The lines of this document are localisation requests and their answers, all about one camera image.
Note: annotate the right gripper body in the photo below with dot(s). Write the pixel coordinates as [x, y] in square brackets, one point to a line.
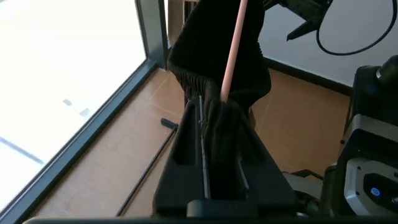
[304, 7]

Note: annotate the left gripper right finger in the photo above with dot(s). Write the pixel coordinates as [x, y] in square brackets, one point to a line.
[270, 189]

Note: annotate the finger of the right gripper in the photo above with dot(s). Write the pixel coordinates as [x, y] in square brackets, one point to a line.
[308, 28]

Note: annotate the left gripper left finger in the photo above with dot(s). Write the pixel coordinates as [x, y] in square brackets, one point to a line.
[177, 186]

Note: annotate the pink clothes hanger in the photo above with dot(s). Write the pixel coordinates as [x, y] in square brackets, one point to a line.
[233, 56]

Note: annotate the black garment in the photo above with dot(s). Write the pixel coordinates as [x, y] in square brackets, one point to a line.
[205, 46]

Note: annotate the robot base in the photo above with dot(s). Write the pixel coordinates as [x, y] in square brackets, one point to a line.
[367, 146]

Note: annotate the black clothes rack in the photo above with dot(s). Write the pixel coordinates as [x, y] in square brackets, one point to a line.
[149, 165]

